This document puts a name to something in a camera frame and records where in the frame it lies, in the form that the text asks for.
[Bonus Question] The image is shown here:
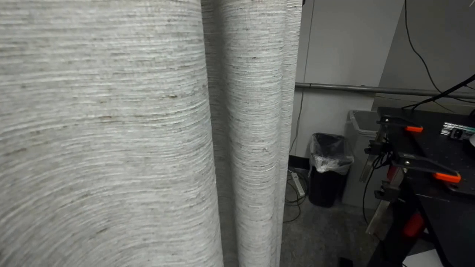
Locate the grey woven fabric curtain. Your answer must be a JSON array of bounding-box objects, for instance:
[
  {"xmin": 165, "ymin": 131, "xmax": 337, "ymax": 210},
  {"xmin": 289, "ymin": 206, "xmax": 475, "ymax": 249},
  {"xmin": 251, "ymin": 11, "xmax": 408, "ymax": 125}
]
[{"xmin": 0, "ymin": 0, "xmax": 304, "ymax": 267}]

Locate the black bin with white bag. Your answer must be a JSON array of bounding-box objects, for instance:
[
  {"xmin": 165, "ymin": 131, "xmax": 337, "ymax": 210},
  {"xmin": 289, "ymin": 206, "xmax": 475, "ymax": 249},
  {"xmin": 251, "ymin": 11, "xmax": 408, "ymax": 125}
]
[{"xmin": 307, "ymin": 130, "xmax": 355, "ymax": 208}]

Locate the grey plastic bin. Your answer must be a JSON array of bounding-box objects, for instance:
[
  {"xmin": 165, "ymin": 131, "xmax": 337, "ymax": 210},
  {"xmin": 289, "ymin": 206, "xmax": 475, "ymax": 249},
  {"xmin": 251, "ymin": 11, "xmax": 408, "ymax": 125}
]
[{"xmin": 340, "ymin": 108, "xmax": 384, "ymax": 211}]

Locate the orange black table clamp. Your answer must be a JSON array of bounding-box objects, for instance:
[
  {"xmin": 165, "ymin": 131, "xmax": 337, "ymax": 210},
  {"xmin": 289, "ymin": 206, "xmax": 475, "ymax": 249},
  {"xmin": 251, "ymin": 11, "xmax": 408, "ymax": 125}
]
[
  {"xmin": 364, "ymin": 167, "xmax": 427, "ymax": 243},
  {"xmin": 375, "ymin": 114, "xmax": 426, "ymax": 136}
]

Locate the black orange equipment rig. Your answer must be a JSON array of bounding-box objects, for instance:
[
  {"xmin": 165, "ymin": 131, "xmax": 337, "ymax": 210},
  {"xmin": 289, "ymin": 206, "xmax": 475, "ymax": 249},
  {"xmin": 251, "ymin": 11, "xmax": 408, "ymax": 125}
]
[{"xmin": 364, "ymin": 137, "xmax": 463, "ymax": 186}]

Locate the thin black rod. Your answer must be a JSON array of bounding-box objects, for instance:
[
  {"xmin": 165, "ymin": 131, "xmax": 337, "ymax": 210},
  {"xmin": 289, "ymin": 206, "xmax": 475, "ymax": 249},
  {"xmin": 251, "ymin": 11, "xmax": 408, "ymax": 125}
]
[{"xmin": 399, "ymin": 72, "xmax": 475, "ymax": 111}]

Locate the white blue small packet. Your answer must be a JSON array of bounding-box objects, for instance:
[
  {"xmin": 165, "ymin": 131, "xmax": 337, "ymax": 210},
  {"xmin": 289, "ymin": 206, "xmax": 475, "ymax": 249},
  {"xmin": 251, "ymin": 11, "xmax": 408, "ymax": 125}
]
[{"xmin": 438, "ymin": 119, "xmax": 475, "ymax": 142}]

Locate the grey wall conduit rail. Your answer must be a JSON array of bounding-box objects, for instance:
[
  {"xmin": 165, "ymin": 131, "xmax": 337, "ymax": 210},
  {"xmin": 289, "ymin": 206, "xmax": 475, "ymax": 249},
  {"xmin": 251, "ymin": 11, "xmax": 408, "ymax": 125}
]
[{"xmin": 294, "ymin": 81, "xmax": 475, "ymax": 99}]

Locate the black wall cable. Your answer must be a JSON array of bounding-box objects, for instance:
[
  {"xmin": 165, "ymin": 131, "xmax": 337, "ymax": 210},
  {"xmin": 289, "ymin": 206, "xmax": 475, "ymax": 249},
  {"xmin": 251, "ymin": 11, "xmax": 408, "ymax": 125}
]
[{"xmin": 402, "ymin": 0, "xmax": 475, "ymax": 105}]

